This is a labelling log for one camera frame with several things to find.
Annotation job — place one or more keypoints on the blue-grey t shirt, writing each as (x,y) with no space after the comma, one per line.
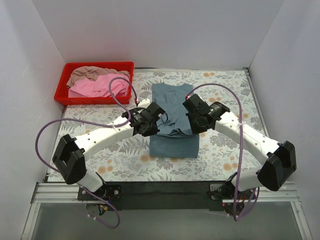
(175,138)

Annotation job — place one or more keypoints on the red plastic bin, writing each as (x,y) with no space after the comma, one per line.
(62,92)

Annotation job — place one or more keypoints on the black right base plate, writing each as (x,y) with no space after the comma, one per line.
(227,192)

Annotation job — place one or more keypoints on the aluminium front frame rail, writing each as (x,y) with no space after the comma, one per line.
(63,193)

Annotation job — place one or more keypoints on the floral table mat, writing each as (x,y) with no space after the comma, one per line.
(129,159)

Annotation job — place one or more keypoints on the pink t shirt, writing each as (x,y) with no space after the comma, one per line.
(99,88)

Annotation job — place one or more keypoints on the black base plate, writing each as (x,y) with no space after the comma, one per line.
(106,192)
(227,192)

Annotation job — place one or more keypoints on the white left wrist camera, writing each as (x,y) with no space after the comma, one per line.
(144,103)

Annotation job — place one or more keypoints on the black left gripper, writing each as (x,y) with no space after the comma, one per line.
(149,128)

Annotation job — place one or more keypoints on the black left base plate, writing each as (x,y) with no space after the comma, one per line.
(106,192)

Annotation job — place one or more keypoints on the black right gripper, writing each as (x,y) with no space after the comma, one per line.
(191,105)

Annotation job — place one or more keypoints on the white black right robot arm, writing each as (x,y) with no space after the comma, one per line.
(277,160)

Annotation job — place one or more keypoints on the beige t shirt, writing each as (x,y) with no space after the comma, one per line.
(92,73)

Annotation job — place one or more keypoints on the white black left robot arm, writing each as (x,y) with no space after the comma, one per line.
(71,153)

